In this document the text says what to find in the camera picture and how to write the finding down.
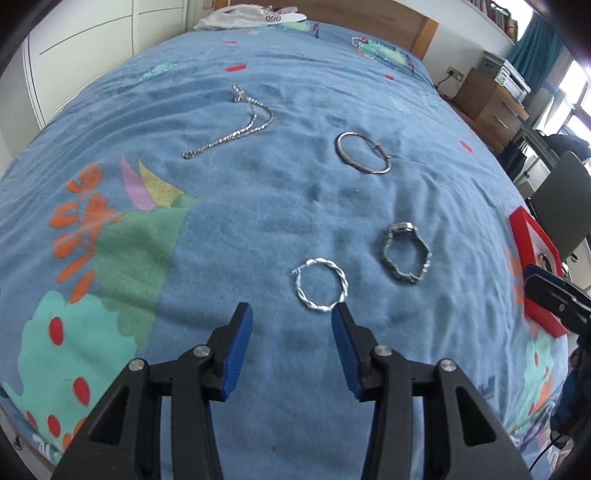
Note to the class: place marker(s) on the white wardrobe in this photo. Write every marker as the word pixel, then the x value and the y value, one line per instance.
pixel 80 41

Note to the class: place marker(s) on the twisted silver hoop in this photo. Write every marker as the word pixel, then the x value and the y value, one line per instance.
pixel 320 284

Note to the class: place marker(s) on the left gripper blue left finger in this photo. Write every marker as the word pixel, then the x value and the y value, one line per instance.
pixel 120 438

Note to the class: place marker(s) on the wooden headboard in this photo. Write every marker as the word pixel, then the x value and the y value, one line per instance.
pixel 384 19

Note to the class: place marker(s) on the dark tortoiseshell bangle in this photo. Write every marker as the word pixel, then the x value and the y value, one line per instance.
pixel 545 262

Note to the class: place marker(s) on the wooden drawer dresser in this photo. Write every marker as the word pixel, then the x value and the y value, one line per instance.
pixel 489 109

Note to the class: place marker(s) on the silver wristwatch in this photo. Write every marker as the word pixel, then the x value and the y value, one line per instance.
pixel 404 254

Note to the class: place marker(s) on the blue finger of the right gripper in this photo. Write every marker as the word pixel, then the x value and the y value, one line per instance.
pixel 531 270
pixel 564 300

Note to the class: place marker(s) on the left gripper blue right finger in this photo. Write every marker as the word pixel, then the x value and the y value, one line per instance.
pixel 463 439

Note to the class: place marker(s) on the white garment on bed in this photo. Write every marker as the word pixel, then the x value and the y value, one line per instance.
pixel 246 16

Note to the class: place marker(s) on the thin silver bangle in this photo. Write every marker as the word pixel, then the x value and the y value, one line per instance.
pixel 362 153

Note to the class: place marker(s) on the red shallow jewelry box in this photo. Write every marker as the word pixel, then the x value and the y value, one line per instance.
pixel 531 240

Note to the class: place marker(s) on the white printer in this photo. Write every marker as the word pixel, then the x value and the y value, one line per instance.
pixel 505 74

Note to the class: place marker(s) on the dark hanging bag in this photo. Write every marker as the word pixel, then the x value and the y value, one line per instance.
pixel 514 157

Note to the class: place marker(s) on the right teal curtain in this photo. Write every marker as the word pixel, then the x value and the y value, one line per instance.
pixel 536 53

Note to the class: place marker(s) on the grey desk chair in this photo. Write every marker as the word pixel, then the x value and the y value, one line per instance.
pixel 561 204

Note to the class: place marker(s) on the blue patterned bed cover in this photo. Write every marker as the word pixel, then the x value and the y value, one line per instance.
pixel 198 175

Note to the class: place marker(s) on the wall power socket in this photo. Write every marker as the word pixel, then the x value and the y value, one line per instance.
pixel 455 74

